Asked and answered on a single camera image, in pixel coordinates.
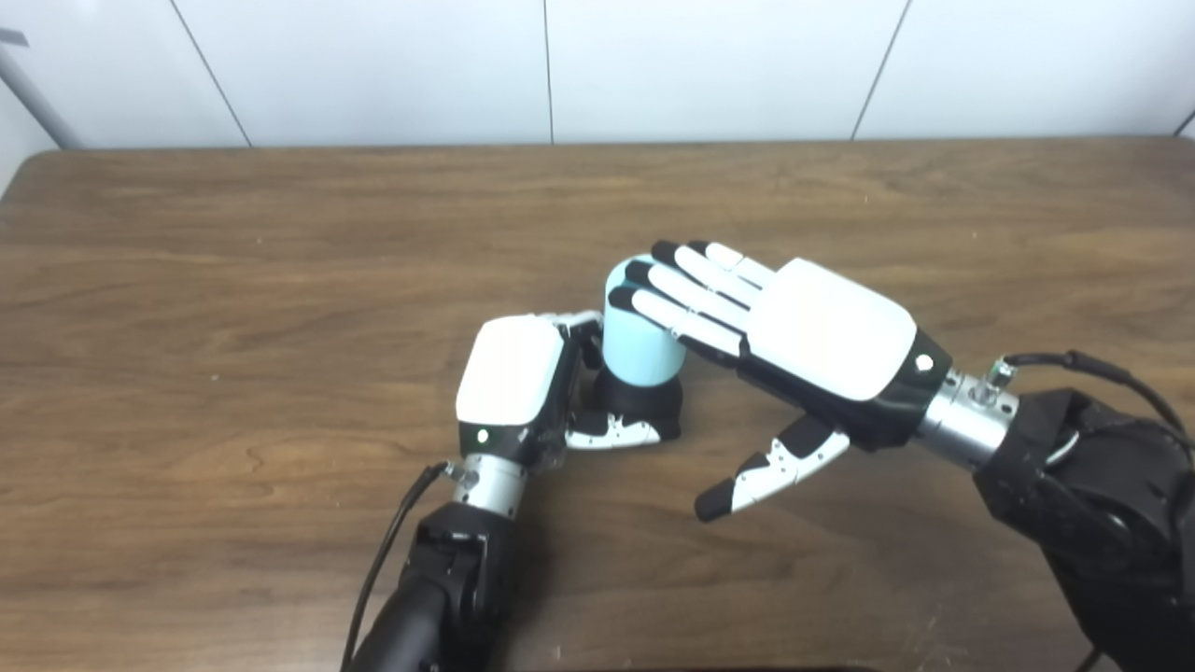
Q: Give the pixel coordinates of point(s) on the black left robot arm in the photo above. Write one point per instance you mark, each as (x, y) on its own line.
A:
(439, 597)

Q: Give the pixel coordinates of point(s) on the black flared nozzle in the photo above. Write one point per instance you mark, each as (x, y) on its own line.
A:
(644, 401)

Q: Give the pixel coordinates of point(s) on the gray wall corner post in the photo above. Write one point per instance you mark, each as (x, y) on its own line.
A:
(42, 112)

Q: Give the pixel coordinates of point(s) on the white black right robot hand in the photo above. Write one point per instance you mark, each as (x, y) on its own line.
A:
(831, 327)

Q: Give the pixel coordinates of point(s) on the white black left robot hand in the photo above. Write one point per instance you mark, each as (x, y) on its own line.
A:
(509, 373)

